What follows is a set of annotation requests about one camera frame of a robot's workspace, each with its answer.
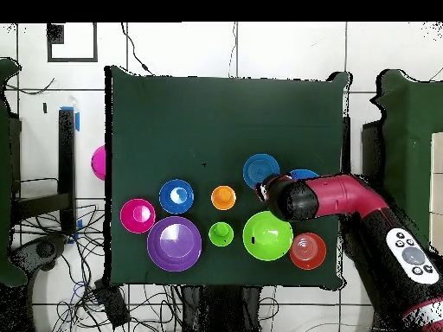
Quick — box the large purple bowl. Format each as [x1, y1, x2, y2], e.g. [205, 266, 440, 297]
[145, 215, 202, 273]

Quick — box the large light blue bowl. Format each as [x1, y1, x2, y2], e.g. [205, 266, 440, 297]
[288, 168, 320, 181]

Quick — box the black pedestal leg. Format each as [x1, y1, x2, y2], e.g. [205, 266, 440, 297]
[10, 234, 67, 274]

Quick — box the orange cup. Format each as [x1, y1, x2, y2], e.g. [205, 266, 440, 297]
[210, 185, 237, 212]

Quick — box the black cable with plug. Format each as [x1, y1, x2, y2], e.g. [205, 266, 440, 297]
[120, 22, 154, 76]

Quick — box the neighbouring green table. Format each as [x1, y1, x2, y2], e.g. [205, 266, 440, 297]
[369, 68, 443, 250]
[0, 57, 29, 288]

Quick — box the green cup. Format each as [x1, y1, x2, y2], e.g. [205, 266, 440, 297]
[208, 221, 235, 248]

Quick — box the orange bowl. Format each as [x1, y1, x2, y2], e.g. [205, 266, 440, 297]
[289, 232, 327, 271]

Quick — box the floor cable tangle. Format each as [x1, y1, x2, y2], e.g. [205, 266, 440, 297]
[51, 203, 183, 332]

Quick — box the white box stack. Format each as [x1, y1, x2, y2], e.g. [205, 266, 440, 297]
[429, 131, 443, 255]

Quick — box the magenta bowl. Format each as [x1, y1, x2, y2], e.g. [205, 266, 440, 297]
[90, 144, 106, 182]

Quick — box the black square frame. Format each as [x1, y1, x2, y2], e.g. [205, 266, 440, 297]
[47, 22, 99, 63]

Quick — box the large green bowl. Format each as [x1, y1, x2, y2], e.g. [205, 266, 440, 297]
[242, 210, 294, 262]

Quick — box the black power strip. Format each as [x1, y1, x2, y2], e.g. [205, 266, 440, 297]
[94, 279, 132, 328]

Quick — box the black metal stand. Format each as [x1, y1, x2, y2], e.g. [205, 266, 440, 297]
[10, 107, 78, 239]

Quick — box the small dark blue bowl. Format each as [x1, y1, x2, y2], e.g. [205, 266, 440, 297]
[158, 178, 196, 215]

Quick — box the small pink bowl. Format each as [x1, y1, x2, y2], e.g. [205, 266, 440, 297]
[119, 197, 157, 235]

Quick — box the dark green table cloth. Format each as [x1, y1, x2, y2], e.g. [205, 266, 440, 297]
[104, 65, 350, 290]

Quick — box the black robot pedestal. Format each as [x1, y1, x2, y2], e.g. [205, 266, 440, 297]
[179, 284, 264, 332]

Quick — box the small light blue bowl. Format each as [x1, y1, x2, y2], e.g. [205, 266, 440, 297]
[242, 153, 281, 190]

